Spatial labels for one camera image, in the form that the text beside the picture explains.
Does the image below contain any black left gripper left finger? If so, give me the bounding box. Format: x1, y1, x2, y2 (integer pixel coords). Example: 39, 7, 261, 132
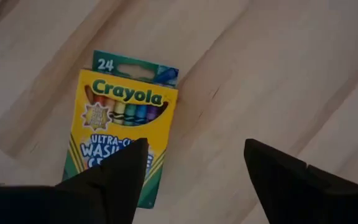
0, 138, 150, 224

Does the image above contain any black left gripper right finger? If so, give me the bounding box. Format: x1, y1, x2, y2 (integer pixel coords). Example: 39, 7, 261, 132
244, 138, 358, 224

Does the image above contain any yellow Crayola crayon box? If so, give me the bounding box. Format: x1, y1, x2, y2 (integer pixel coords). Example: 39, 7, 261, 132
61, 49, 180, 210

